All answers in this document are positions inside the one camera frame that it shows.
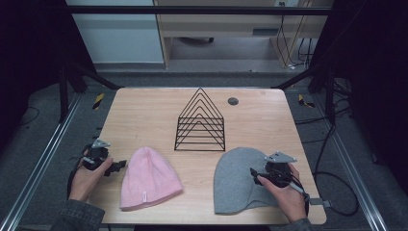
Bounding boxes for black wire rack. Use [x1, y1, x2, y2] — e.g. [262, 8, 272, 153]
[173, 87, 226, 152]

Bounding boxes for light wooden desk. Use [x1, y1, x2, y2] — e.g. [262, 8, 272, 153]
[153, 0, 335, 69]

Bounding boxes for yellow black striped tape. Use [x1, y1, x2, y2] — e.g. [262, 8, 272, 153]
[91, 92, 106, 111]
[297, 93, 316, 109]

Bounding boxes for cables under wooden desk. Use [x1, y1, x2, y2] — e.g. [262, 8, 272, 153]
[276, 1, 315, 70]

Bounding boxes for grey knit beanie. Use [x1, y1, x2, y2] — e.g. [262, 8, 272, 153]
[213, 146, 281, 216]

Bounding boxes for pink knit beanie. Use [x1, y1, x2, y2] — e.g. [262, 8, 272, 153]
[119, 146, 185, 212]

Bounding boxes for white cabinet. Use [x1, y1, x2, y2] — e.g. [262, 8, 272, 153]
[64, 0, 166, 64]

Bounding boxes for grey cable adapter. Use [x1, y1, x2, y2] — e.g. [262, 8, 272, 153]
[309, 197, 333, 209]

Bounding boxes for person's right hand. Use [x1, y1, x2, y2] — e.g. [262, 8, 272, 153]
[256, 163, 308, 224]

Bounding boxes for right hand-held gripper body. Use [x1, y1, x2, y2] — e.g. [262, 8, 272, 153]
[260, 151, 298, 189]

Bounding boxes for black horizontal frame bar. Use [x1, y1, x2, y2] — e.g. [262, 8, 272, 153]
[64, 5, 335, 16]

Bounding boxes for black looped floor cable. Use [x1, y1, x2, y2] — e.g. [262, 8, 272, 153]
[312, 123, 360, 218]

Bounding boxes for right hand-held gripper cable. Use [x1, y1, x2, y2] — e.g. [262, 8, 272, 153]
[282, 167, 312, 216]

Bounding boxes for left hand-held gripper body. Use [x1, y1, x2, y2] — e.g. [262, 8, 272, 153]
[81, 138, 112, 171]

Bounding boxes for person's left hand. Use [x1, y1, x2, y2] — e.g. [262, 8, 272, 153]
[68, 156, 115, 203]

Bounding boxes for black frame strut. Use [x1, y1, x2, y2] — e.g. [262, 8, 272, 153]
[271, 63, 337, 125]
[58, 62, 125, 123]

